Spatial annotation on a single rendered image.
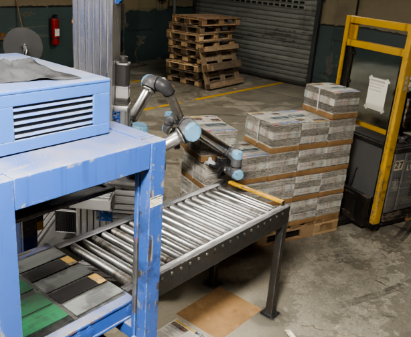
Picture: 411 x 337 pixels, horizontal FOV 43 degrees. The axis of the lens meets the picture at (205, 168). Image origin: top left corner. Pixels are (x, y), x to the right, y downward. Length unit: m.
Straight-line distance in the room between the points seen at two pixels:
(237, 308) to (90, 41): 2.00
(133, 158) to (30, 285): 0.89
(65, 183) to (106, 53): 1.87
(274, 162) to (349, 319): 1.30
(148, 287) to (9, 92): 0.92
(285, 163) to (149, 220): 2.42
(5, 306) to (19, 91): 0.64
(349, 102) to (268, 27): 7.42
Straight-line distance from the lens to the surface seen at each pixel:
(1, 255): 1.60
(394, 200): 5.11
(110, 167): 1.73
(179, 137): 3.23
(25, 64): 1.92
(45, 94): 1.73
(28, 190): 1.56
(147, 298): 2.12
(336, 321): 3.73
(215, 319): 3.54
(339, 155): 4.60
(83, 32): 3.41
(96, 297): 2.31
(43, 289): 2.39
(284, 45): 11.55
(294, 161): 4.27
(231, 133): 3.79
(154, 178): 1.89
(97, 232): 2.81
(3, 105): 1.66
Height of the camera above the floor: 2.12
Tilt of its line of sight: 21 degrees down
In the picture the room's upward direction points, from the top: 4 degrees clockwise
